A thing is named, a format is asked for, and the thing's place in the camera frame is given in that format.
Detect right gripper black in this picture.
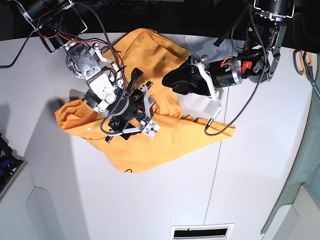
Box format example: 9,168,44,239
99,88,157,141

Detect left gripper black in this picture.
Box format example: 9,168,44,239
162,55,213,97

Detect orange yellow t-shirt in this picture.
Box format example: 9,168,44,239
54,28,235,173

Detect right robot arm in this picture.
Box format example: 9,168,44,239
16,0,160,141

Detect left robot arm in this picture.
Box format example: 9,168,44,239
162,0,295,97

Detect orange grey scissors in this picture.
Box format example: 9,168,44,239
292,49,320,99

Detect box of dark items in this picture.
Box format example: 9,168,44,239
0,133,26,194

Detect white slotted vent panel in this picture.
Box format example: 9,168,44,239
170,223,234,240

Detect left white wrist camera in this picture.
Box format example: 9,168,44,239
192,55,224,119

